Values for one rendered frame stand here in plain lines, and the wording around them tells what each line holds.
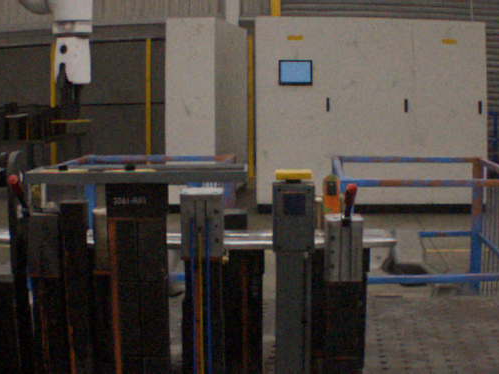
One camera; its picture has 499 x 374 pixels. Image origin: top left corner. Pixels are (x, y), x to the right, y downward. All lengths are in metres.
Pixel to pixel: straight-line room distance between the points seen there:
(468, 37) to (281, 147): 2.28
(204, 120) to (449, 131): 2.50
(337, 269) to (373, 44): 8.06
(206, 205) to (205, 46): 8.07
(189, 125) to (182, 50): 0.77
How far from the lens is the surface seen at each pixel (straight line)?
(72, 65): 1.95
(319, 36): 9.77
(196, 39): 9.82
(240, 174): 1.55
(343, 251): 1.77
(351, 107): 9.76
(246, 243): 1.88
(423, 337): 2.33
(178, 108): 9.84
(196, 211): 1.75
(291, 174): 1.59
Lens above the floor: 1.30
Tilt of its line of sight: 6 degrees down
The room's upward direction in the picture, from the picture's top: straight up
